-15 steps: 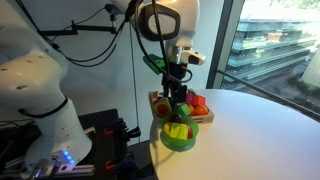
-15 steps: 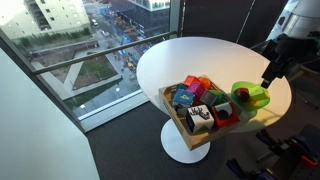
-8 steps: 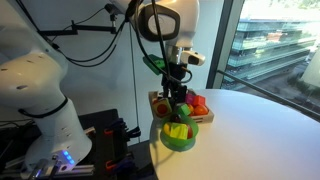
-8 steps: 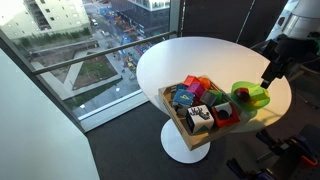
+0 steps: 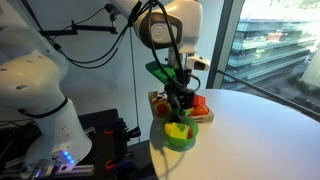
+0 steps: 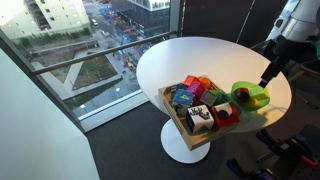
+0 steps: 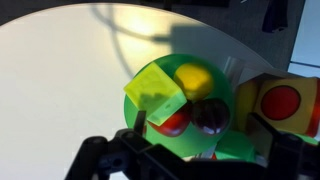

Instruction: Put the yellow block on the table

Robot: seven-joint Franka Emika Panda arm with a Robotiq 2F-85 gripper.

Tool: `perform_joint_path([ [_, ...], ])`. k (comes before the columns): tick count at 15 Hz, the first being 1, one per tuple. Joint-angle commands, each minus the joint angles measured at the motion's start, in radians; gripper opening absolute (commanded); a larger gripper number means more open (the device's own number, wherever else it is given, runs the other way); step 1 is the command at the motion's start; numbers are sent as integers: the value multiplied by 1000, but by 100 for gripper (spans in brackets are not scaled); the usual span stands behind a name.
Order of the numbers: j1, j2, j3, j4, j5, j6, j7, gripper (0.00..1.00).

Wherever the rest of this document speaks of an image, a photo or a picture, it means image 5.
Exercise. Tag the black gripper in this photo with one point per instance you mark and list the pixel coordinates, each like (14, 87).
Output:
(180, 95)

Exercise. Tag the yellow-green toy block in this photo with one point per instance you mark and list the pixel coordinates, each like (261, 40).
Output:
(179, 130)

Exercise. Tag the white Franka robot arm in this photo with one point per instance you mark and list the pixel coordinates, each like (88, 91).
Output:
(33, 80)

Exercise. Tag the white block black drawing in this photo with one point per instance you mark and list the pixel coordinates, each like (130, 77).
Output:
(160, 96)

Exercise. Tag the red-orange toy block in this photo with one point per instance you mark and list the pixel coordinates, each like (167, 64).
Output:
(199, 100)

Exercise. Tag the dark red toy fruit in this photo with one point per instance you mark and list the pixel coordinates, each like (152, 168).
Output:
(175, 118)

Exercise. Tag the yellow toy lemon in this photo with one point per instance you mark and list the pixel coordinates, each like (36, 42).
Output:
(167, 128)

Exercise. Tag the orange toy ball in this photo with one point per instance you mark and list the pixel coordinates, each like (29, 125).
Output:
(201, 110)

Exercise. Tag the bright red toy fruit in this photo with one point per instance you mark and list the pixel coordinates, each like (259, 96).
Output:
(190, 133)

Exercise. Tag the wooden tray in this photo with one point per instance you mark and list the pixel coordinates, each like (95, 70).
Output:
(206, 117)

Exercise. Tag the green plastic bowl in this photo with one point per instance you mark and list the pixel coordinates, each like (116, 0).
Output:
(180, 141)

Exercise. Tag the black equipment cart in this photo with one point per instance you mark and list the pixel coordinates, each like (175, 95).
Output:
(100, 146)

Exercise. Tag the dark window railing bar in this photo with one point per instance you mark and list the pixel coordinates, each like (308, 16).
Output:
(266, 92)

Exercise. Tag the green printed camera mount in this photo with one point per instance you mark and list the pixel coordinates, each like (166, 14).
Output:
(159, 70)

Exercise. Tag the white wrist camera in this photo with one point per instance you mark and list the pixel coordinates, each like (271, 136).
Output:
(199, 63)

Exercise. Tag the dark window frame post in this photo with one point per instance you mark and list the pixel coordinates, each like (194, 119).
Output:
(221, 43)

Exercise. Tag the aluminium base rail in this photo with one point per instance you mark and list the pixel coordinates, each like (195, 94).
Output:
(80, 170)

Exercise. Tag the black camera on boom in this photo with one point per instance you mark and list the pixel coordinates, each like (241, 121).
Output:
(111, 9)

